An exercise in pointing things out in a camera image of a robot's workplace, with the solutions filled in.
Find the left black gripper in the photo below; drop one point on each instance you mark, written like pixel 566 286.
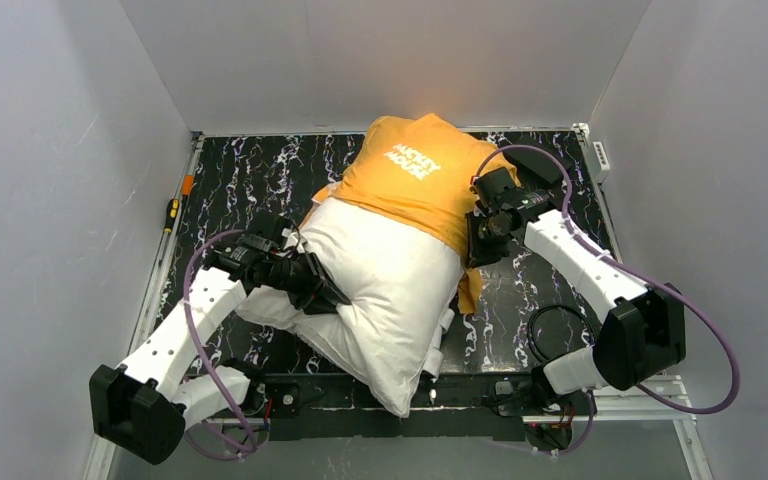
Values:
pixel 317 284

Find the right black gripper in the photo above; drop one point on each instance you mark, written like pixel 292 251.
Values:
pixel 478 234

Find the white pillow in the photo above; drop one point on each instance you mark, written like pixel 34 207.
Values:
pixel 399 282

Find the orange printed pillowcase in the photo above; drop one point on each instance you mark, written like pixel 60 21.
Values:
pixel 417 172

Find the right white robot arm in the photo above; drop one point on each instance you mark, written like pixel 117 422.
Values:
pixel 642 327

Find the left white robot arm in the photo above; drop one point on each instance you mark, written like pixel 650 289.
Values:
pixel 148 402

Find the black flat pad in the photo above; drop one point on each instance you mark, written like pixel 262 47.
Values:
pixel 536 167

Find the white power strip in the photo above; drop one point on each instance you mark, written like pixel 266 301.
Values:
pixel 602 167

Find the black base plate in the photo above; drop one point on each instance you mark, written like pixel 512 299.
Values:
pixel 335 405

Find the yellow handled screwdriver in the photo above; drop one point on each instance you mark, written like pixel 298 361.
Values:
pixel 176 204

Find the aluminium frame rail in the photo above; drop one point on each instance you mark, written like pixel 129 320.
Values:
pixel 662 397

